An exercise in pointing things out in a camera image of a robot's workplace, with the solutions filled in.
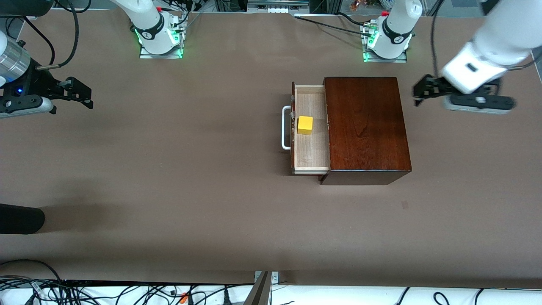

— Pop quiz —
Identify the yellow wooden block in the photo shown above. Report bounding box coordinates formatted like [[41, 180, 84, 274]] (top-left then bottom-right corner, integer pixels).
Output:
[[297, 116, 314, 136]]

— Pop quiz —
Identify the wooden drawer with white handle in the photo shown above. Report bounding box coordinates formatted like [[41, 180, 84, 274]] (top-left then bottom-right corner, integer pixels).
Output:
[[282, 82, 331, 175]]

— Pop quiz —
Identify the dark brown wooden cabinet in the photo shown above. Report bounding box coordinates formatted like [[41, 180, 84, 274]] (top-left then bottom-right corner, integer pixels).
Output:
[[320, 76, 412, 186]]

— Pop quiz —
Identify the black rounded object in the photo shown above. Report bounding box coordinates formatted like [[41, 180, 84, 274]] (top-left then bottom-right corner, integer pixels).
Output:
[[0, 203, 46, 235]]

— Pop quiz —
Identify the white power strip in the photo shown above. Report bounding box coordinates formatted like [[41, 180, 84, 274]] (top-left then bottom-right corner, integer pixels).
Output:
[[247, 0, 310, 14]]

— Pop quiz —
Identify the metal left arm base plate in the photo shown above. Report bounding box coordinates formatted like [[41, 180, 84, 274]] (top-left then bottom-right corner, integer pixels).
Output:
[[362, 23, 408, 63]]

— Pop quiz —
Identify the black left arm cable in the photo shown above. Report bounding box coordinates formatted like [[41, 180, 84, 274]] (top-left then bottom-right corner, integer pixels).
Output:
[[430, 0, 445, 79]]

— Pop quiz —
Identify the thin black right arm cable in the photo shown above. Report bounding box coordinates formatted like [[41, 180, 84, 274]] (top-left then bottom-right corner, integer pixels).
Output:
[[22, 16, 56, 65]]

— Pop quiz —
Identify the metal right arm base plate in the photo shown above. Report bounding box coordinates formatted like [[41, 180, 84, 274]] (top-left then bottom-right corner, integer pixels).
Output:
[[140, 42, 183, 59]]

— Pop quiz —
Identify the long black table cable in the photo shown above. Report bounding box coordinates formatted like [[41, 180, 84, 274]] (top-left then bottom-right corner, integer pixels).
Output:
[[293, 14, 370, 35]]

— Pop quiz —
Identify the black arched cable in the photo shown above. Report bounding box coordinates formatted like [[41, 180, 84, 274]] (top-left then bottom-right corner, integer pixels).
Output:
[[0, 259, 64, 293]]

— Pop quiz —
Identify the aluminium bracket post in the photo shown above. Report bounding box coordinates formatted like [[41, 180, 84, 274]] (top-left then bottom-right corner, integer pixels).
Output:
[[243, 271, 279, 305]]

